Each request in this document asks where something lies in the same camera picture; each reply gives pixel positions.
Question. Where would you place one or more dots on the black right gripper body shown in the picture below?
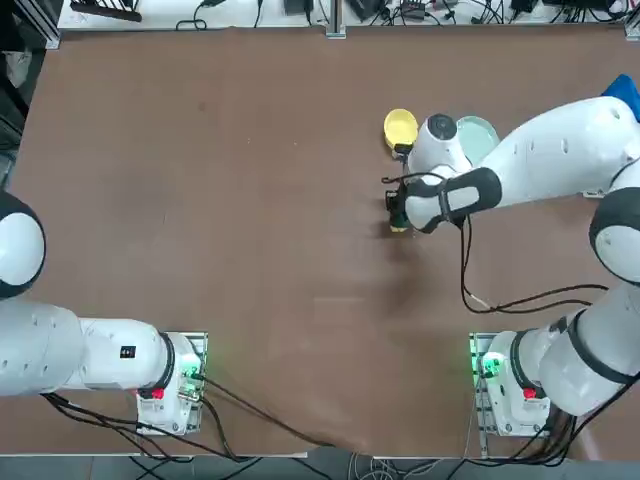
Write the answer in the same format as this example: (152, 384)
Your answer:
(396, 205)

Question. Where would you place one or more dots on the green and yellow sponge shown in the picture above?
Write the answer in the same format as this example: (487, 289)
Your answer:
(398, 229)

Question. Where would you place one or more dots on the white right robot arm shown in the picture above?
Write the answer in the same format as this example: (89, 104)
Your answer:
(550, 150)

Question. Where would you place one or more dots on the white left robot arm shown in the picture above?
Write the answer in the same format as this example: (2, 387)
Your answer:
(50, 350)

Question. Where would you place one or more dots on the small yellow dish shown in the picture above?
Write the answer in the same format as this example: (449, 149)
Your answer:
(400, 125)

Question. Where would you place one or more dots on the pale green round plate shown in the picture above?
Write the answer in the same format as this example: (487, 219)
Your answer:
(480, 137)

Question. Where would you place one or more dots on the power adapter brick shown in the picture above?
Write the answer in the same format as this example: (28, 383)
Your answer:
(362, 9)

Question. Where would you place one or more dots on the black box with red ports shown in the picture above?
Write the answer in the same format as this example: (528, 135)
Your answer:
(415, 6)

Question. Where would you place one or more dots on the black power adapter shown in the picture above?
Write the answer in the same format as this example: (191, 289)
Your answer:
(298, 6)
(524, 5)

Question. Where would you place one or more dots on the blue cloth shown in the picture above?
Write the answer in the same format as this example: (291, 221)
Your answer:
(622, 90)

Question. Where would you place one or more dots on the black power strip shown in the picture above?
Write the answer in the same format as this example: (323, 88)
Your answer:
(105, 11)

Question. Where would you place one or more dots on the white post foot bracket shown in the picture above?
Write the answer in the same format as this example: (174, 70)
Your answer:
(336, 34)

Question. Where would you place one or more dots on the aluminium camera post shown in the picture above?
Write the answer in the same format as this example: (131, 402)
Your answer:
(336, 15)

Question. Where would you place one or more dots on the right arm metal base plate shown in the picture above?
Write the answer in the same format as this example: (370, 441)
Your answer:
(477, 415)

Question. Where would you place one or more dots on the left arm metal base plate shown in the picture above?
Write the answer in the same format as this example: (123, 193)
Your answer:
(200, 340)

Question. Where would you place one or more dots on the aluminium frame profile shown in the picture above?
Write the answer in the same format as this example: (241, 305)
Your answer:
(53, 25)

